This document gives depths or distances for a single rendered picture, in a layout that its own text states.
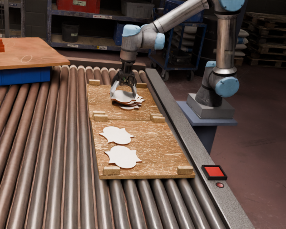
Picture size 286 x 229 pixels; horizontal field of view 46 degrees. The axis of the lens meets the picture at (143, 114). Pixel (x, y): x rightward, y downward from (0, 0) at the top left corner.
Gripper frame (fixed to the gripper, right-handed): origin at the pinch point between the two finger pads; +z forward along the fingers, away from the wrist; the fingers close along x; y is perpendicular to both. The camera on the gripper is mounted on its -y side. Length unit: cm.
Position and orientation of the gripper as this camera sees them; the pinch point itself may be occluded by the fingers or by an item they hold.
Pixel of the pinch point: (122, 96)
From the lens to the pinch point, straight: 168.0
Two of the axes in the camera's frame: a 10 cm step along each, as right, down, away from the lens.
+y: 1.8, 4.5, -8.7
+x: 9.7, 0.4, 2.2
